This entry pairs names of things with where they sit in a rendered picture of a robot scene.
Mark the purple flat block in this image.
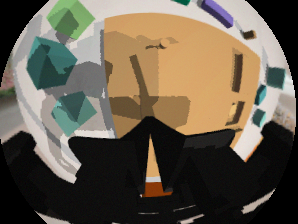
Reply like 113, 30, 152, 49
201, 0, 234, 30

